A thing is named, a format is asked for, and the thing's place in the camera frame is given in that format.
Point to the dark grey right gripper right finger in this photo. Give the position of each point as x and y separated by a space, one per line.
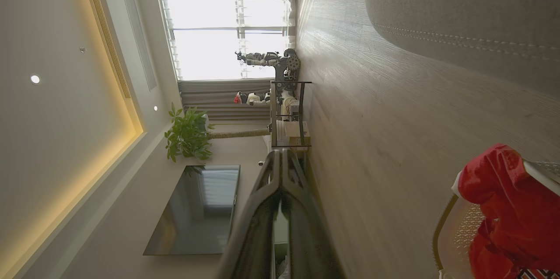
306 231

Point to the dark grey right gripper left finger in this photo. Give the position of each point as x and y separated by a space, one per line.
253 226

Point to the red garment with white trim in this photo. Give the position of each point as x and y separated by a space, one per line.
503 191

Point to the red jersey with lettering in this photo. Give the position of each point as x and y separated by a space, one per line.
542 275

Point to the black flat screen television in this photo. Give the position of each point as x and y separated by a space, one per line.
197 213

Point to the cardboard box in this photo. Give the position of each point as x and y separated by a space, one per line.
295 132

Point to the green potted plant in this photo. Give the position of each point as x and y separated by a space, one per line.
188 137

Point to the white and red robot figure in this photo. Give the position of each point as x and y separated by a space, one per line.
256 98

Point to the grey curtain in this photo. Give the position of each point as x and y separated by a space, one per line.
210 99

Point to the white laundry basket brown rim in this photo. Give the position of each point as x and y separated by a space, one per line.
459 235

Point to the grey background robot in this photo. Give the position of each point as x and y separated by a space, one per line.
286 62

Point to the bright window with blinds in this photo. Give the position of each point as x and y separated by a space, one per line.
205 8

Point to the rectangular ceiling air vent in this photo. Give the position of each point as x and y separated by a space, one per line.
138 34

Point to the metal frame rack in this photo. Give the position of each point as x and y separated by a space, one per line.
272 113

